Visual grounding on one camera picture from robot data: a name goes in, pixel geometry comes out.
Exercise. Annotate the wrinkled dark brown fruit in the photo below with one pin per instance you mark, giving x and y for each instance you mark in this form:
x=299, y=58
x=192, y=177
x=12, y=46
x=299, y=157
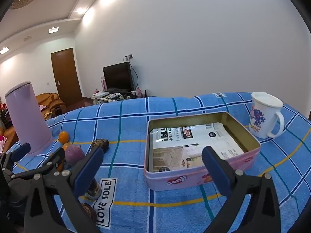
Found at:
x=104, y=144

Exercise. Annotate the black television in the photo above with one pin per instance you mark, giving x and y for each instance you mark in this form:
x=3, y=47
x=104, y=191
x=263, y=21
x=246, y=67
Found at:
x=117, y=76

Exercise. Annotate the brown leather armchair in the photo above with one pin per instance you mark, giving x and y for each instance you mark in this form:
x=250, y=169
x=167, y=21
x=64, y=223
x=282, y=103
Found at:
x=49, y=99

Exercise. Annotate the flat white box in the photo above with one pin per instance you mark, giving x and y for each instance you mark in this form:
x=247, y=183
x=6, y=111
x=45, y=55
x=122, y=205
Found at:
x=100, y=94

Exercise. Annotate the pink tin box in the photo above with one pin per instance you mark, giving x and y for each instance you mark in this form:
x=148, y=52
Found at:
x=170, y=179

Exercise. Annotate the orange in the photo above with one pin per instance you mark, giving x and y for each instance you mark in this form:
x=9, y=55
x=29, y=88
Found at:
x=66, y=146
x=63, y=136

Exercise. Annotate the tall pink box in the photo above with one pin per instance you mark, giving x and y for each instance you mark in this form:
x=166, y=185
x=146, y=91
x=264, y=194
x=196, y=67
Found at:
x=104, y=83

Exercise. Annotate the dark rack with red items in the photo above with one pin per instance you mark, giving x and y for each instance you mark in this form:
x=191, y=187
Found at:
x=4, y=116

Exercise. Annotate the brown wooden door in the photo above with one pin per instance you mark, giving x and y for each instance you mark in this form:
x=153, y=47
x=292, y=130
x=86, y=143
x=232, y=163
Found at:
x=65, y=77

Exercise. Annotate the pink patterned box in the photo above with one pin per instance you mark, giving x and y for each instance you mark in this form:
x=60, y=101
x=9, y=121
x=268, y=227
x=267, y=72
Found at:
x=139, y=91

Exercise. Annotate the square recessed ceiling light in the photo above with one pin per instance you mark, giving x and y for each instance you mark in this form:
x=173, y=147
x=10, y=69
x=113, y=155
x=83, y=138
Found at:
x=53, y=29
x=4, y=50

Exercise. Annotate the white television stand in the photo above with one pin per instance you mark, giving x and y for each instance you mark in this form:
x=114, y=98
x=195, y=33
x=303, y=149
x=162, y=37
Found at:
x=96, y=100

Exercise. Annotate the brown leather sofa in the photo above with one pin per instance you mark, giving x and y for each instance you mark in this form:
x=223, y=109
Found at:
x=9, y=136

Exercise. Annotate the pink cushion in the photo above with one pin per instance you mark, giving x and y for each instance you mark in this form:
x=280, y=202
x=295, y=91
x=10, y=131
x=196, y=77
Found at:
x=41, y=107

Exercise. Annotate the round purple fruit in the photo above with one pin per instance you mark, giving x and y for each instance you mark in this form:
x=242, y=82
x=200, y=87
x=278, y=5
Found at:
x=74, y=155

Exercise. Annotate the white printed mug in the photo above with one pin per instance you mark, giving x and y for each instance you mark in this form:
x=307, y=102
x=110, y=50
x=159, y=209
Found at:
x=261, y=116

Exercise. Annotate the blue plaid blanket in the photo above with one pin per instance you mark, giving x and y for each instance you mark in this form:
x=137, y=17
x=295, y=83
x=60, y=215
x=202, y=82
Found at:
x=131, y=131

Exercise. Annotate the cut purple fruit piece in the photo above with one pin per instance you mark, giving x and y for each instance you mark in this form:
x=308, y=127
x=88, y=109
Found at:
x=93, y=190

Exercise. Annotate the smooth dark brown fruit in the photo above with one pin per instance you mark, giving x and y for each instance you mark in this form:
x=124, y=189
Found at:
x=88, y=211

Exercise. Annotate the lilac electric kettle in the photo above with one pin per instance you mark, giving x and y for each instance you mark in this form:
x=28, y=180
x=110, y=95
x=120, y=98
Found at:
x=26, y=116

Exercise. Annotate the white wall socket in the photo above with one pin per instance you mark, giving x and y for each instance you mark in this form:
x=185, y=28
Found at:
x=130, y=56

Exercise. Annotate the pink floral cloth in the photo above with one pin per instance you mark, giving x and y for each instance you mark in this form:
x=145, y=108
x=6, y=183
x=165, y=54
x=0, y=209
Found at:
x=2, y=141

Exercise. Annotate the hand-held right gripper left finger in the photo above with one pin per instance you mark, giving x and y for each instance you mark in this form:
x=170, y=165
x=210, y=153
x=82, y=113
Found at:
x=88, y=167

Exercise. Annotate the white packet in tin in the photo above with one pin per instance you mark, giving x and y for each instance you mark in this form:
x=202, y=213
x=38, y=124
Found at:
x=175, y=155

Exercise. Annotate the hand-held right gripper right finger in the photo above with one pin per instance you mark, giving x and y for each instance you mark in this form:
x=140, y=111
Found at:
x=216, y=170

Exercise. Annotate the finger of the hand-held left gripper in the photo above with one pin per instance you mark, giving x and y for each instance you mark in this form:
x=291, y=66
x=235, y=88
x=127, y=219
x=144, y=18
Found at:
x=57, y=156
x=20, y=150

